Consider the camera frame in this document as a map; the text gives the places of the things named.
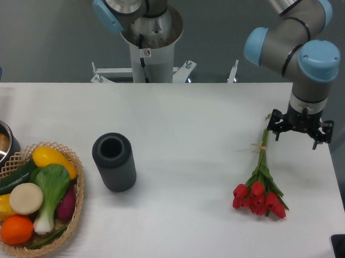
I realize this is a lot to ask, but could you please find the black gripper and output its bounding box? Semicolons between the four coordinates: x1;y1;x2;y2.
267;104;334;149

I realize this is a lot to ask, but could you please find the red tulip bouquet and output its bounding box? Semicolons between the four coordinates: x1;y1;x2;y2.
232;129;289;219

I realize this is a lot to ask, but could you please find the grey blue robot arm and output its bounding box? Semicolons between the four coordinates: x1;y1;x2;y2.
92;0;340;144

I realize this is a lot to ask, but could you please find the black device at edge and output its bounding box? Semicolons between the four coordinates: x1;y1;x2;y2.
331;234;345;258

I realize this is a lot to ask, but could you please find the dark grey ribbed vase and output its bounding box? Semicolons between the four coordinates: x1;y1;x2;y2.
92;132;137;193

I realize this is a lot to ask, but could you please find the purple sweet potato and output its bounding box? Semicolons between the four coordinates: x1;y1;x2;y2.
56;184;76;222

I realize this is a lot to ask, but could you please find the green bok choy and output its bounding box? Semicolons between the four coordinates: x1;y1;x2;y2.
30;164;70;235

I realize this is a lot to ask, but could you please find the yellow squash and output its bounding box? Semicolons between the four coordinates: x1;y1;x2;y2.
32;146;77;180

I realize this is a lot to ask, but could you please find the green chili pepper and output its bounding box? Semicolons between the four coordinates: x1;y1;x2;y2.
27;225;67;249

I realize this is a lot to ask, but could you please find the dark green cucumber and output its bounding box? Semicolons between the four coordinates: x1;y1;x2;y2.
0;160;37;196

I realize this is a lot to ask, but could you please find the beige round bun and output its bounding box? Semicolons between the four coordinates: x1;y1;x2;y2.
9;183;43;215

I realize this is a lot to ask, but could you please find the woven wicker basket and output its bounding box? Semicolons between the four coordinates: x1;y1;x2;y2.
0;142;84;258

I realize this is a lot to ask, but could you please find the orange fruit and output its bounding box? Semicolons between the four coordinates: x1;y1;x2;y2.
0;215;34;245

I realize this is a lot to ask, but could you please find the yellow bell pepper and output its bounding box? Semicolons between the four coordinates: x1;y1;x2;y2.
0;194;18;221

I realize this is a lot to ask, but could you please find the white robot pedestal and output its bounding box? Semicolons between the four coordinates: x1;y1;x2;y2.
89;2;242;91

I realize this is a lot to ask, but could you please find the black cable on pedestal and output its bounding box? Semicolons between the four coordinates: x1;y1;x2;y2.
135;33;153;84

